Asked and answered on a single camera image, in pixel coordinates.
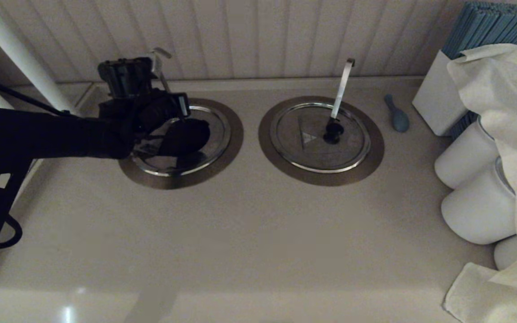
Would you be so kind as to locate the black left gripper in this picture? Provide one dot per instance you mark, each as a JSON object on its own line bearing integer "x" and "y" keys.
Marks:
{"x": 137, "y": 112}

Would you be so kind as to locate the cream cloth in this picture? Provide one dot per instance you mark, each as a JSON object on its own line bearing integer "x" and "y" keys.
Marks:
{"x": 510, "y": 112}

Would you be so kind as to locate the white rectangular holder box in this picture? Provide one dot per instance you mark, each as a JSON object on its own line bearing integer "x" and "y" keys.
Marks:
{"x": 435, "y": 102}

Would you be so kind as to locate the blue ridged packet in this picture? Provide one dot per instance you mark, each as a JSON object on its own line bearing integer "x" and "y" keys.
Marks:
{"x": 462, "y": 125}

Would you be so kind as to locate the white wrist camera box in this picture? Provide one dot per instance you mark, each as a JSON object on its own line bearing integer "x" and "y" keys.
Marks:
{"x": 154, "y": 67}

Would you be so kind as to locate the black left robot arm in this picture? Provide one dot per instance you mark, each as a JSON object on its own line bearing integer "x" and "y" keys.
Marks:
{"x": 38, "y": 130}

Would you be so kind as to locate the steel hinged lid black knob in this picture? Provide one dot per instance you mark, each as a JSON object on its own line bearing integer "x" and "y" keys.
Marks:
{"x": 343, "y": 148}
{"x": 218, "y": 134}

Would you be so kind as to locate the white cylindrical jar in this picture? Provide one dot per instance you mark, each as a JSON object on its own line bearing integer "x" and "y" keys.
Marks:
{"x": 476, "y": 211}
{"x": 462, "y": 157}
{"x": 505, "y": 255}

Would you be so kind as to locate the small blue plastic spoon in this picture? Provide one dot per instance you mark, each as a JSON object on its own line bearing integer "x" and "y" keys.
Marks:
{"x": 400, "y": 121}

